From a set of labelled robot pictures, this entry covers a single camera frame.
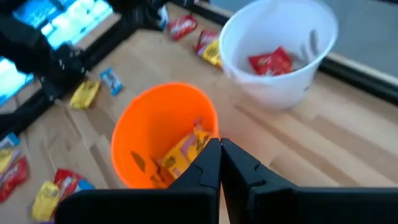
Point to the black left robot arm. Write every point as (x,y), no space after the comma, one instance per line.
(21,46)

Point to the blue white candy bar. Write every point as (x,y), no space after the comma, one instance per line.
(163,17)
(111,81)
(9,140)
(84,185)

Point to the orange plastic bucket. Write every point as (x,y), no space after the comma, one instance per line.
(149,124)

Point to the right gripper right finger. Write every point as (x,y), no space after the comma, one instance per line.
(280,205)

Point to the black aluminium table frame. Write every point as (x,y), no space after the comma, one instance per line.
(357,82)

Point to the white plastic bucket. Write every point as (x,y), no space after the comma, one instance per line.
(280,93)

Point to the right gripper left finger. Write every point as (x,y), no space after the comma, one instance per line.
(186,205)

